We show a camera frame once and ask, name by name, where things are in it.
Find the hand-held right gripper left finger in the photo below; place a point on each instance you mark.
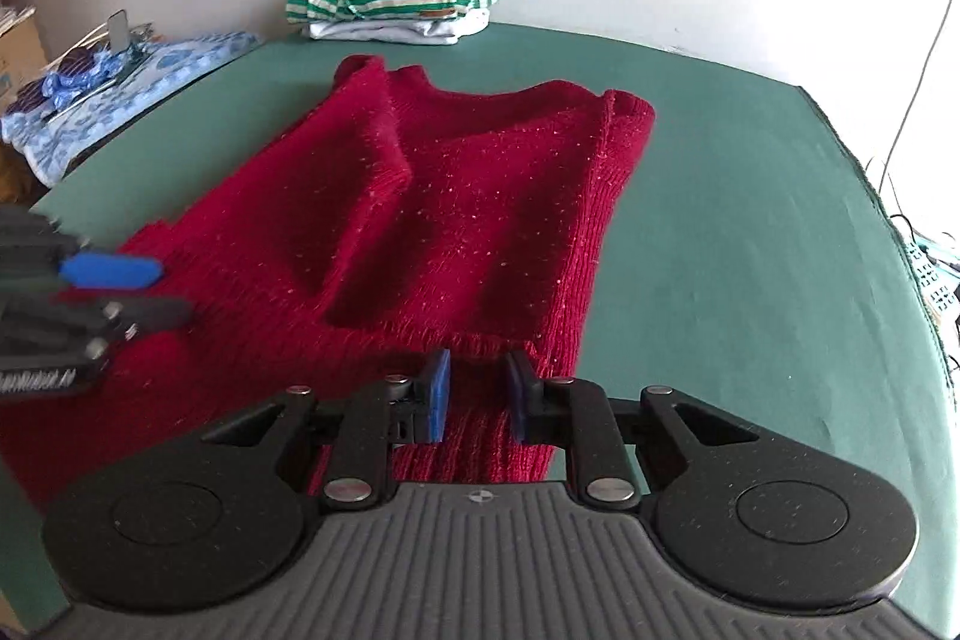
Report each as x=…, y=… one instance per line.
x=439, y=396

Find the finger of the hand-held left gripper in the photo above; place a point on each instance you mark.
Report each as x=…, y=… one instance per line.
x=112, y=270
x=154, y=312

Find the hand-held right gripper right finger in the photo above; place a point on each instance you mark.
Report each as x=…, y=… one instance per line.
x=516, y=396

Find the phone on stand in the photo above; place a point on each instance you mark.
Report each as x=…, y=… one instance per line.
x=118, y=31

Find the red knitted sweater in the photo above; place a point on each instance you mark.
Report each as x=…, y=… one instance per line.
x=465, y=197

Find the green table cloth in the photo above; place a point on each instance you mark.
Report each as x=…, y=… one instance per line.
x=750, y=272

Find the remote control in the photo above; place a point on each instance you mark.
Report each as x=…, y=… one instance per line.
x=924, y=276

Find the white folded garment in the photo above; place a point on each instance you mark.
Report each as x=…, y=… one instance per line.
x=390, y=33

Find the blue patterned cloth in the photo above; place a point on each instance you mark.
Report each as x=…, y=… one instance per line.
x=157, y=70

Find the blue crumpled bag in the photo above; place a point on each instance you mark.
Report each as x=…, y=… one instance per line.
x=75, y=74

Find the cardboard box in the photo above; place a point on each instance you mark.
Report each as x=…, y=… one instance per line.
x=19, y=55

